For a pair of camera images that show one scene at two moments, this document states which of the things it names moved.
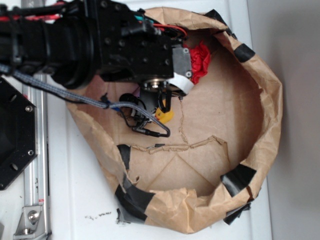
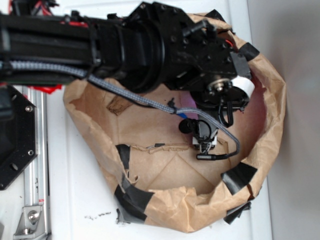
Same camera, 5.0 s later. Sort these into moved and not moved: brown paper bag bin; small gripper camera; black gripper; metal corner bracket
Moved: small gripper camera; black gripper
Not moved: brown paper bag bin; metal corner bracket
